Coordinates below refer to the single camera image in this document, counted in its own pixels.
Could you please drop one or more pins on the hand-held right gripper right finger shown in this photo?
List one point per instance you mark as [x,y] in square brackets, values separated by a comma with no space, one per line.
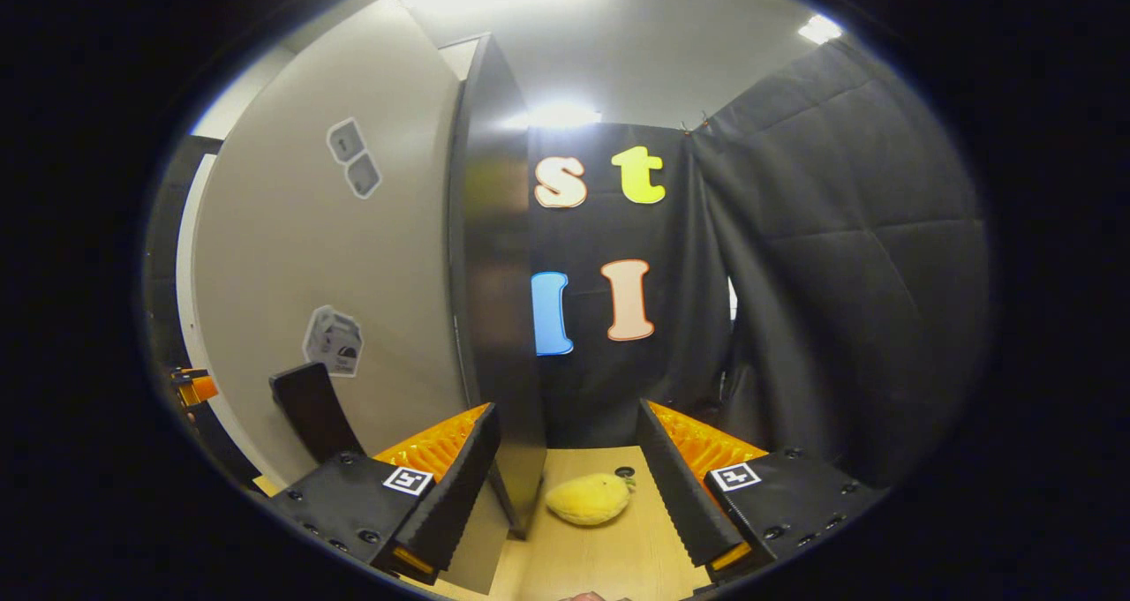
[675,504]

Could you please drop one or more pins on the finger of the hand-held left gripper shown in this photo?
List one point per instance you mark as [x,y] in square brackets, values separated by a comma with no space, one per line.
[207,424]

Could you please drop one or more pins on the white shoe cabinet door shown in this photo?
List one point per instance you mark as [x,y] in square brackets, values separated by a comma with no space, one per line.
[353,274]
[184,266]

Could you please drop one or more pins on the yellow plush toy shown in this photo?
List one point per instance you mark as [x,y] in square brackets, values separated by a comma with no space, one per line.
[587,499]

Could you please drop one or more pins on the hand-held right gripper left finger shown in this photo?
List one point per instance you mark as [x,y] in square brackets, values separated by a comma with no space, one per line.
[455,504]

